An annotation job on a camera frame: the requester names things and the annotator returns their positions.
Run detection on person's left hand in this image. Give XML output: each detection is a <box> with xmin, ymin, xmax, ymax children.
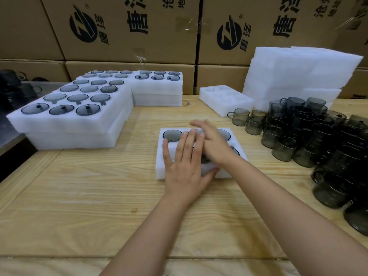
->
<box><xmin>162</xmin><ymin>130</ymin><xmax>220</xmax><ymax>206</ymax></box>

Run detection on person's right hand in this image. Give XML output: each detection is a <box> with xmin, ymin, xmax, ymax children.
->
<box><xmin>189</xmin><ymin>120</ymin><xmax>240</xmax><ymax>169</ymax></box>

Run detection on pile of smoky glass mugs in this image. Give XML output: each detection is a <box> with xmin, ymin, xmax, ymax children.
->
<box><xmin>227</xmin><ymin>97</ymin><xmax>368</xmax><ymax>236</ymax></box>

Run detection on stack of white foam trays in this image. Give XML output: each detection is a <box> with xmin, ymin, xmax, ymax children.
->
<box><xmin>199</xmin><ymin>46</ymin><xmax>364</xmax><ymax>118</ymax></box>

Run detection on dark mugs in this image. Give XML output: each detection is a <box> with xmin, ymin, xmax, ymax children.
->
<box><xmin>0</xmin><ymin>69</ymin><xmax>43</xmax><ymax>112</ymax></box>

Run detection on person's right forearm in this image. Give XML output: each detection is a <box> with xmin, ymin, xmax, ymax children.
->
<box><xmin>221</xmin><ymin>155</ymin><xmax>368</xmax><ymax>276</ymax></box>

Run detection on person's left forearm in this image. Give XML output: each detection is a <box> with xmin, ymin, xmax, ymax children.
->
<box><xmin>99</xmin><ymin>195</ymin><xmax>196</xmax><ymax>276</ymax></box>

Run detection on stainless steel table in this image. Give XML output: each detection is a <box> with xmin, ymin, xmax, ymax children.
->
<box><xmin>0</xmin><ymin>81</ymin><xmax>68</xmax><ymax>154</ymax></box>

